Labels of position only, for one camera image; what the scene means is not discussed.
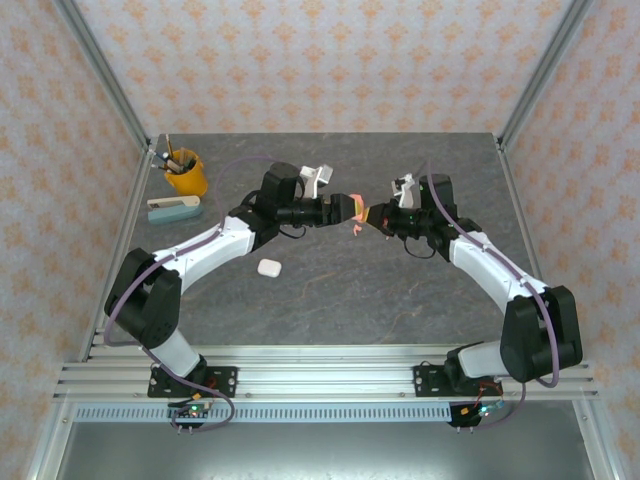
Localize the blue and cream stapler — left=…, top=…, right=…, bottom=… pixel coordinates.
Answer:
left=146, top=194, right=205, bottom=226

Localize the pink earbud charging case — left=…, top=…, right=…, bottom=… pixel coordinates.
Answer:
left=349, top=191, right=370, bottom=222

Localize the yellow pen cup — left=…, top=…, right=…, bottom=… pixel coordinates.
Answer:
left=163, top=148, right=209, bottom=197

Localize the aluminium table side rail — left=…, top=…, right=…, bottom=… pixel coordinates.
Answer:
left=494, top=139, right=571, bottom=361
left=79, top=144, right=157, bottom=362

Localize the white slotted cable duct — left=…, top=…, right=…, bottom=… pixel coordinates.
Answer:
left=73, top=405, right=450, bottom=424

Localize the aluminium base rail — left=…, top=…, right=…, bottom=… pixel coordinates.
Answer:
left=52, top=343, right=600, bottom=402

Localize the aluminium frame post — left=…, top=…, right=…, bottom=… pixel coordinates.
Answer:
left=52, top=0, right=152, bottom=147
left=496, top=0, right=600, bottom=147

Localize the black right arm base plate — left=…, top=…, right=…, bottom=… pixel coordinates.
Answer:
left=413, top=364, right=502, bottom=399

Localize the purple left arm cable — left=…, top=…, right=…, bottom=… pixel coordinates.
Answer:
left=102, top=155, right=236, bottom=435

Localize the grey metal shelf panel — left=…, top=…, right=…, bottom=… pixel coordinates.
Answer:
left=54, top=422, right=596, bottom=480

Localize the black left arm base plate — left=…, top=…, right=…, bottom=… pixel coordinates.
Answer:
left=147, top=366, right=239, bottom=399

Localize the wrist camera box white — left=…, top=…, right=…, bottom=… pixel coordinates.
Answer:
left=298, top=163, right=334, bottom=200
left=391, top=172, right=416, bottom=209

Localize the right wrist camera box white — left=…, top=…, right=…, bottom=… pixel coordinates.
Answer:
left=391, top=172, right=416, bottom=209

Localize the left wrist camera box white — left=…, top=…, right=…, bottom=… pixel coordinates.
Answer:
left=298, top=163, right=334, bottom=200

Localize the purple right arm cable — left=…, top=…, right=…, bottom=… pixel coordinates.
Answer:
left=426, top=159, right=561, bottom=432

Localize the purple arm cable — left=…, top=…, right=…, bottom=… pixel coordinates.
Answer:
left=426, top=159, right=561, bottom=432
left=102, top=155, right=236, bottom=435

